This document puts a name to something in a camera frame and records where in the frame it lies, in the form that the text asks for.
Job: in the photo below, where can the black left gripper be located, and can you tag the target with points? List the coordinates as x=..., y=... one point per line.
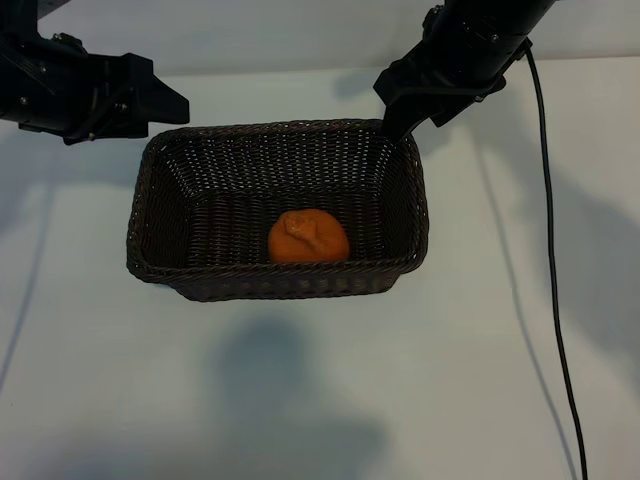
x=50, y=90

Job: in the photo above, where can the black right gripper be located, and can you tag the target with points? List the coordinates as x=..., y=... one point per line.
x=475, y=55

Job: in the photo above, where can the dark brown wicker basket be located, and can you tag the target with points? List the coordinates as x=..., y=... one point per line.
x=225, y=200

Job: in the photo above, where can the orange fruit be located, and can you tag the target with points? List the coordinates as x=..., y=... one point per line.
x=310, y=240

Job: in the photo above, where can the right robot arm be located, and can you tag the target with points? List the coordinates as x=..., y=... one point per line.
x=500, y=12

